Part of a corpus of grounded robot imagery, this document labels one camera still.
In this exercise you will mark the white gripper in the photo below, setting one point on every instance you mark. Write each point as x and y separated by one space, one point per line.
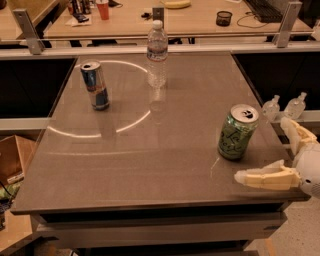
310 168

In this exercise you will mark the green soda can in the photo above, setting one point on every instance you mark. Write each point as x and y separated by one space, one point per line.
237 130

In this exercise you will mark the small clear sanitizer bottle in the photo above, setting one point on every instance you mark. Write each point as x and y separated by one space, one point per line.
271 108

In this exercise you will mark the clear plastic water bottle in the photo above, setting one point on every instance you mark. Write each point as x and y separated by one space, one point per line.
157 53

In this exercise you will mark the blue silver energy drink can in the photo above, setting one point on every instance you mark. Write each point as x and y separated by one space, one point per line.
93 77

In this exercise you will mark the black keyboard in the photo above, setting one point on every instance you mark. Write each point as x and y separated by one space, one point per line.
264 11

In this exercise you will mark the black mesh cup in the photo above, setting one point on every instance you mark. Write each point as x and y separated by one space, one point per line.
223 18

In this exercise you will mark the yellow banana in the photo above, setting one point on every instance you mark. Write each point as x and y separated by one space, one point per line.
179 4

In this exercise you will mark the orange plastic cup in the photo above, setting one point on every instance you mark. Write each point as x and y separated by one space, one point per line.
103 8

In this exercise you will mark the cardboard box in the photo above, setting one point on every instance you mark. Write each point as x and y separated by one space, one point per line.
16 153

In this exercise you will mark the right metal rail bracket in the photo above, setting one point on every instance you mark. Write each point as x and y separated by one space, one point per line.
281 39

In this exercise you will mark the metal rail bracket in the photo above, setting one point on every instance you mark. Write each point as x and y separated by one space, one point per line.
281 39
33 41
158 13

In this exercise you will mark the middle metal rail bracket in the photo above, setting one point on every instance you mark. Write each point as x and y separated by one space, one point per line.
158 13

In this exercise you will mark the left metal rail bracket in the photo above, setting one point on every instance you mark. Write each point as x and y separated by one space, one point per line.
33 41

